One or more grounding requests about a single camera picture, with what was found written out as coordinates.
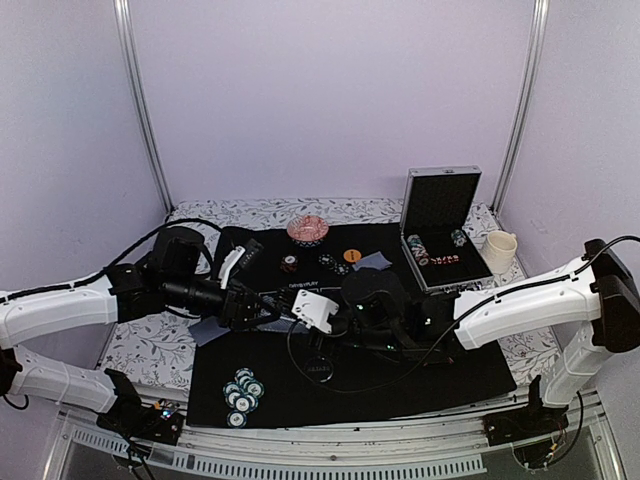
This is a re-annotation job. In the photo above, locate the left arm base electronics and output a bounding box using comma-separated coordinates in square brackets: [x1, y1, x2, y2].
[96, 369, 184, 446]

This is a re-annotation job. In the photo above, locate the patterned small bowl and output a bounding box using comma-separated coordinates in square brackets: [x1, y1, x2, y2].
[286, 215, 329, 248]

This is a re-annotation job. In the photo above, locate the left aluminium frame post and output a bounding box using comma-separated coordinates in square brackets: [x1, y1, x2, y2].
[113, 0, 174, 214]

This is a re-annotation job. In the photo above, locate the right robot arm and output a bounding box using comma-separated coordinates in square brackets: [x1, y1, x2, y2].
[454, 235, 639, 436]

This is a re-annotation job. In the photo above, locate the orange big blind button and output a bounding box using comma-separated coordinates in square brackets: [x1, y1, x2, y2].
[343, 249, 362, 263]

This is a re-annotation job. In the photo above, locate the poker chip row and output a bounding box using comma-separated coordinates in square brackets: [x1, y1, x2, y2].
[451, 229, 467, 248]
[406, 234, 431, 267]

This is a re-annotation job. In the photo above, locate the black poker chip stack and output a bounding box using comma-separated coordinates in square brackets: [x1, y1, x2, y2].
[334, 264, 350, 276]

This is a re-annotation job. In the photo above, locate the left black cable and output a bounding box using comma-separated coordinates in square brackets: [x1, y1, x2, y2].
[0, 218, 224, 304]

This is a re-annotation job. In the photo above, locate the blue playing card deck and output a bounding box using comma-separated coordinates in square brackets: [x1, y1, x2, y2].
[257, 288, 298, 333]

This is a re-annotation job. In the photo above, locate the clear dealer button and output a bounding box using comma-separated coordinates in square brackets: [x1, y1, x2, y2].
[303, 355, 334, 383]

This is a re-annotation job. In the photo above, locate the aluminium frame post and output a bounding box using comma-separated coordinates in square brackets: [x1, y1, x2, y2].
[113, 0, 174, 214]
[491, 0, 550, 217]

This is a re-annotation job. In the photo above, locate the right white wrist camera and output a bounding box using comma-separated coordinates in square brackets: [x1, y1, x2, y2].
[292, 289, 339, 335]

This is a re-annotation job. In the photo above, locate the cream ceramic mug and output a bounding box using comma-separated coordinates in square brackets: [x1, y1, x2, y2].
[480, 230, 518, 275]

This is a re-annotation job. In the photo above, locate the blue white poker chip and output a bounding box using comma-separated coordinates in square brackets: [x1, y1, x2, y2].
[226, 410, 247, 429]

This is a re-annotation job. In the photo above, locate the dealt blue card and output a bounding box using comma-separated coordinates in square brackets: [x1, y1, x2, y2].
[188, 318, 230, 347]
[353, 251, 392, 271]

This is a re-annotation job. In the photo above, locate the aluminium poker chip case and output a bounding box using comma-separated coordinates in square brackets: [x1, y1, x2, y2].
[399, 165, 492, 293]

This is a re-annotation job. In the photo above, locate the red poker chip stack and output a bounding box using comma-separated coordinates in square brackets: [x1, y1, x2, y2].
[280, 255, 298, 273]

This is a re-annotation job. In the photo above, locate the right poker chip row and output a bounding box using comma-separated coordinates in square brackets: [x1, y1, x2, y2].
[451, 229, 467, 248]

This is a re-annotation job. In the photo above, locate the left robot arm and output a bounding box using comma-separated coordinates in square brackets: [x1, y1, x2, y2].
[1, 224, 280, 434]

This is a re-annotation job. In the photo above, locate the right aluminium frame post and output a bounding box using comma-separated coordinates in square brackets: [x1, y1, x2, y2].
[491, 0, 550, 217]

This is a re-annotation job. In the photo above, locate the blue green chip stack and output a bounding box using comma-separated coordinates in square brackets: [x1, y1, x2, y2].
[222, 367, 265, 413]

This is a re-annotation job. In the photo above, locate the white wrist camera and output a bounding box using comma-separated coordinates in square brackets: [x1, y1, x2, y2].
[292, 289, 339, 335]
[217, 239, 264, 290]

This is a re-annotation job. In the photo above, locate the left poker chip row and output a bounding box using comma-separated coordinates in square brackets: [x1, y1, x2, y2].
[406, 234, 431, 267]

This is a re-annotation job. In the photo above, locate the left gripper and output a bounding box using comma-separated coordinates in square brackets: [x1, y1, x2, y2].
[163, 273, 280, 331]

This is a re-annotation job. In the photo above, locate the black 100 poker chip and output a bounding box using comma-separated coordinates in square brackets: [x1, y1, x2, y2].
[318, 254, 335, 267]

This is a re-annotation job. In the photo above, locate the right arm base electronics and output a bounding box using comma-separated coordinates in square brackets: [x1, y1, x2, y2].
[482, 401, 569, 470]

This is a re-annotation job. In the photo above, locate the black poker mat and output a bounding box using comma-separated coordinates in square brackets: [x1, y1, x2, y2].
[187, 223, 516, 428]

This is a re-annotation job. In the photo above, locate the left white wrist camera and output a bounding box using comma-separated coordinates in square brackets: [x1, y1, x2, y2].
[217, 239, 264, 290]

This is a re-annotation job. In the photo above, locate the front aluminium rail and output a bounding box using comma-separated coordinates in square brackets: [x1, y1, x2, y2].
[43, 388, 629, 479]

